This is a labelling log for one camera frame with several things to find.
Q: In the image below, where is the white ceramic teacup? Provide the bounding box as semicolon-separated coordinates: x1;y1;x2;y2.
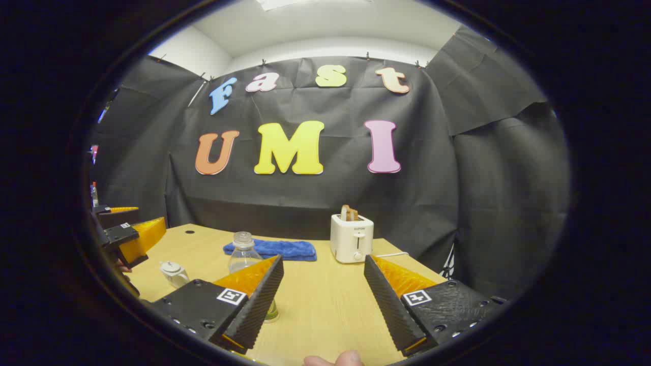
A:
162;264;190;289

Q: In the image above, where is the clear water bottle green label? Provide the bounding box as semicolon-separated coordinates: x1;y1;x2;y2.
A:
228;231;280;324

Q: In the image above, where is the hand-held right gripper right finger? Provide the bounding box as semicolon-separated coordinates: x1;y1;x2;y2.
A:
364;255;508;357

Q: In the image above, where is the blue towel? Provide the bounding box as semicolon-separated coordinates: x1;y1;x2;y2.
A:
223;238;317;262

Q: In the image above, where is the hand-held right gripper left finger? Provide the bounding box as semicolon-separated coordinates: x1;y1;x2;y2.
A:
150;255;284;355

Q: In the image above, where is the black backdrop cloth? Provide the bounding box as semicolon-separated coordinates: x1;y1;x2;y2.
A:
92;25;570;300

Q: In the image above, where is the white toaster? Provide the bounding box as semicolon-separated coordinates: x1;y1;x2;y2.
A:
330;213;374;264

